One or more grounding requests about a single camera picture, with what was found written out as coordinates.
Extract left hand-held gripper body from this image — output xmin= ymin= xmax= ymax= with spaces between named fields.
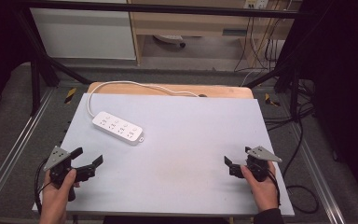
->
xmin=43 ymin=146 xmax=77 ymax=203

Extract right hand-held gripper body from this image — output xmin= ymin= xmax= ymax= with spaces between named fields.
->
xmin=244 ymin=146 xmax=283 ymax=183

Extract person's right hand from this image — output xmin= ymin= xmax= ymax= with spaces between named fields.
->
xmin=240 ymin=161 xmax=280 ymax=213

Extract person's left hand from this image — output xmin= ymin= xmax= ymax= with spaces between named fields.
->
xmin=39 ymin=168 xmax=81 ymax=218

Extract person's black right sleeve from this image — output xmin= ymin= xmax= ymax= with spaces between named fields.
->
xmin=253 ymin=207 xmax=285 ymax=224

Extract yellow black floor tape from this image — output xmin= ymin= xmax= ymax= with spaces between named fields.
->
xmin=63 ymin=87 xmax=77 ymax=105
xmin=264 ymin=92 xmax=282 ymax=107

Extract wooden table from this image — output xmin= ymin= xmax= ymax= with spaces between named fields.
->
xmin=87 ymin=81 xmax=255 ymax=100

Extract white cabinet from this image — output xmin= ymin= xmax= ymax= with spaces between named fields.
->
xmin=29 ymin=0 xmax=137 ymax=61

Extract black curtain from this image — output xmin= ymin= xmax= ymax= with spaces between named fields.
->
xmin=287 ymin=0 xmax=358 ymax=213
xmin=0 ymin=0 xmax=36 ymax=125

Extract light wooden desk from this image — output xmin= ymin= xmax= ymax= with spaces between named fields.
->
xmin=126 ymin=0 xmax=303 ymax=68

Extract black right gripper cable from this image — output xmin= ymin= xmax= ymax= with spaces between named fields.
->
xmin=267 ymin=169 xmax=282 ymax=207

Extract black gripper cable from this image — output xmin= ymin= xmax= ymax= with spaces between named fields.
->
xmin=33 ymin=158 xmax=52 ymax=217
xmin=267 ymin=169 xmax=282 ymax=207

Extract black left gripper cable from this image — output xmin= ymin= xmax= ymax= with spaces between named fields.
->
xmin=33 ymin=158 xmax=52 ymax=217

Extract black floor cables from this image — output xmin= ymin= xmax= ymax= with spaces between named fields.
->
xmin=262 ymin=78 xmax=321 ymax=215

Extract aluminium floor rail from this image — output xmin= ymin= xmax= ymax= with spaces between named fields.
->
xmin=0 ymin=88 xmax=57 ymax=216
xmin=290 ymin=122 xmax=348 ymax=224

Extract white power strip cable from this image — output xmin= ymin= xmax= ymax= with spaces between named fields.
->
xmin=87 ymin=80 xmax=200 ymax=119

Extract hanging black cables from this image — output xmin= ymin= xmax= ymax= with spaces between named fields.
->
xmin=233 ymin=8 xmax=293 ymax=73

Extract white wall outlet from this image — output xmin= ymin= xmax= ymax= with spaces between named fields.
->
xmin=243 ymin=0 xmax=269 ymax=10

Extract black metal frame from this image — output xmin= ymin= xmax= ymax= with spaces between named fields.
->
xmin=11 ymin=0 xmax=309 ymax=123

